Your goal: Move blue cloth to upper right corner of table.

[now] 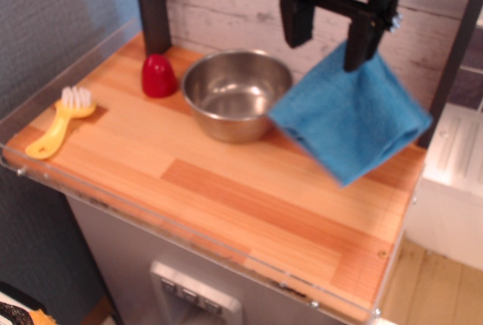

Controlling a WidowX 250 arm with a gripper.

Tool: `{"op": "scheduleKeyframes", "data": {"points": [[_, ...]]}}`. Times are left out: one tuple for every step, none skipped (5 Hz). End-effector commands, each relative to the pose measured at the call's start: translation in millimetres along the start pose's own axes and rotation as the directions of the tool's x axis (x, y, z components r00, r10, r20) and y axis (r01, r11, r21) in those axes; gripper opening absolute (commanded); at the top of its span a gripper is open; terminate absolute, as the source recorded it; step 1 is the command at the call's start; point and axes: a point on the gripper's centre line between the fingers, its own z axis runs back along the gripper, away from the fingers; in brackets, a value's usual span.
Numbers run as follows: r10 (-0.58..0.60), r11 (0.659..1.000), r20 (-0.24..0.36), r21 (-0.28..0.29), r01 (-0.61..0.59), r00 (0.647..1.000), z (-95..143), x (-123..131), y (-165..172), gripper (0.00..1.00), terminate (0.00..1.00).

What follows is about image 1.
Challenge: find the blue cloth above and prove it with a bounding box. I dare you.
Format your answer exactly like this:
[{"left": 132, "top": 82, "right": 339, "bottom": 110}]
[{"left": 269, "top": 43, "right": 432, "bottom": 186}]

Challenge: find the stainless steel bowl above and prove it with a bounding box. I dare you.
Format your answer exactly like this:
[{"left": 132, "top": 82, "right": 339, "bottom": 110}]
[{"left": 181, "top": 50, "right": 293, "bottom": 144}]

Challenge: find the grey ice dispenser panel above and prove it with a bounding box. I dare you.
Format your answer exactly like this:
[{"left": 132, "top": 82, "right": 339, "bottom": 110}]
[{"left": 150, "top": 261, "right": 244, "bottom": 324}]

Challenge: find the dark left support post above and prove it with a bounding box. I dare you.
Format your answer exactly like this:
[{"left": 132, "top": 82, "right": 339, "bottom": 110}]
[{"left": 138, "top": 0, "right": 171, "bottom": 56}]

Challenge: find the yellow scrub brush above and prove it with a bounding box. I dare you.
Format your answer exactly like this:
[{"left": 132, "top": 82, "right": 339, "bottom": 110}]
[{"left": 25, "top": 86, "right": 97, "bottom": 160}]

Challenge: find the silver toy fridge cabinet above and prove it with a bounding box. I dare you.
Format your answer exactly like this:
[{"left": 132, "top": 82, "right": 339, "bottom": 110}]
[{"left": 68, "top": 197, "right": 373, "bottom": 324}]

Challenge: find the yellow object bottom left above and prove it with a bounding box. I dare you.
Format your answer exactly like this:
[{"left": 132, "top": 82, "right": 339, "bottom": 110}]
[{"left": 21, "top": 309, "right": 57, "bottom": 325}]

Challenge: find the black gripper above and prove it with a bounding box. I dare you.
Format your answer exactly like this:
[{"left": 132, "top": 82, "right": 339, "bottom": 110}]
[{"left": 279, "top": 0, "right": 401, "bottom": 72}]

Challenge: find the dark support post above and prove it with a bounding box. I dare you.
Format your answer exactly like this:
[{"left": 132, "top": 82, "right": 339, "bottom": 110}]
[
  {"left": 417, "top": 0, "right": 482, "bottom": 149},
  {"left": 138, "top": 0, "right": 171, "bottom": 56}
]

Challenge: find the dark right support post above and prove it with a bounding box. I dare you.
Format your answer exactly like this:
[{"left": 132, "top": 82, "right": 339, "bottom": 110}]
[{"left": 417, "top": 0, "right": 482, "bottom": 149}]

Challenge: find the clear acrylic table guard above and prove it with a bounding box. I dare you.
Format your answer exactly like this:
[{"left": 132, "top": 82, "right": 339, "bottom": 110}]
[{"left": 1, "top": 21, "right": 426, "bottom": 324}]

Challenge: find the white toy sink unit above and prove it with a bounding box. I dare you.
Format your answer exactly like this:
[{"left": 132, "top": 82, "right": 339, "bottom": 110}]
[{"left": 405, "top": 104, "right": 482, "bottom": 269}]

